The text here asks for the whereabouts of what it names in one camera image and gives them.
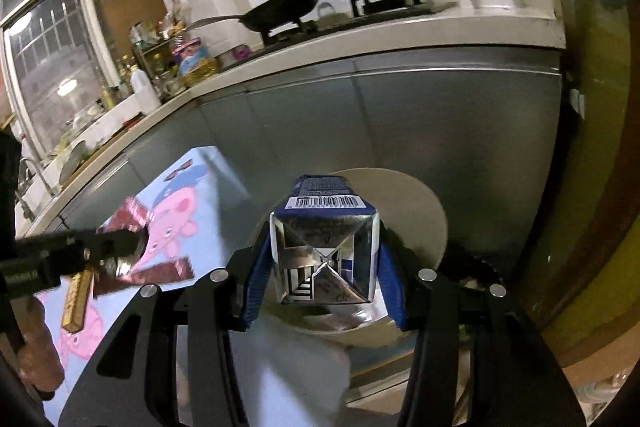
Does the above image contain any gas stove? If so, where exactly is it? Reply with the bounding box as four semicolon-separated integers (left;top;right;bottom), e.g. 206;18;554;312
260;0;461;48

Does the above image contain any blue drink carton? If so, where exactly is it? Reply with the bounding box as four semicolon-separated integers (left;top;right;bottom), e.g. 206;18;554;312
268;174;383;308

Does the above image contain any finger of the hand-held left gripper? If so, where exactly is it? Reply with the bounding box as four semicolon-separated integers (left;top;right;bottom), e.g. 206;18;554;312
62;228;143;280

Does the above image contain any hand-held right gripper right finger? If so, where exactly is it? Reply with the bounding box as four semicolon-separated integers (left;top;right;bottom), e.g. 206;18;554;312
379;222;586;427

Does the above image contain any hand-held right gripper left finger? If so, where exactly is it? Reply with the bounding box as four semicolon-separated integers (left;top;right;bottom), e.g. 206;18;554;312
57;227;275;427

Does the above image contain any white foam box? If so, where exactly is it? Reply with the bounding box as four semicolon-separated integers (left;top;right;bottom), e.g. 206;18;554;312
75;107;137;144

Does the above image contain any gold patterned snack wrapper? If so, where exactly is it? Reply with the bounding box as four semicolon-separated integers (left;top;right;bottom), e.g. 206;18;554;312
60;268;96;334

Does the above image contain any round metal strainer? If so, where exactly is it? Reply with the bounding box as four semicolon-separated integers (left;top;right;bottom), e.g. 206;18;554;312
59;139;89;186

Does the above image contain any white plastic jug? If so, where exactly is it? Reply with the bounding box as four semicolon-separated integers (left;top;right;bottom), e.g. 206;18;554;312
130;68;161;114

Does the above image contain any cooking oil bottle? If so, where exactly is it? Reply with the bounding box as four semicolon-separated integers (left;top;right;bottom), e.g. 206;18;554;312
172;38;221;88

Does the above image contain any printed blanket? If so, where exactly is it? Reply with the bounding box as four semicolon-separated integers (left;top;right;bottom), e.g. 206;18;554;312
35;146;251;427

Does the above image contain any black wok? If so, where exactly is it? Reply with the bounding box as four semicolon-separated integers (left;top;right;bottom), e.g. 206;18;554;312
187;0;321;34

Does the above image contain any barred window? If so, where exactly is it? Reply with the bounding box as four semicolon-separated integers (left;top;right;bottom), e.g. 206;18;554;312
2;0;132;158

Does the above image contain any grey kitchen counter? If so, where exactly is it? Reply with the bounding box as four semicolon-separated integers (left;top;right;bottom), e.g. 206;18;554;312
15;0;568;258

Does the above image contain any shelf of seasoning packets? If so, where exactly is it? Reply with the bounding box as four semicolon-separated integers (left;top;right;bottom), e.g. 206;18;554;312
130;0;194;88

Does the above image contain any beige round trash bin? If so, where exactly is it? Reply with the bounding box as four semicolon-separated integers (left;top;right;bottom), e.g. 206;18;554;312
247;167;449;350

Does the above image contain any person's left hand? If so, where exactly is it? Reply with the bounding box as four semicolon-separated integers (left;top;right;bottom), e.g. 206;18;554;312
20;297;67;402

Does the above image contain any maroon snack wrapper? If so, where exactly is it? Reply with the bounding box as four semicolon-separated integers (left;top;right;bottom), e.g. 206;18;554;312
90;197;196;296

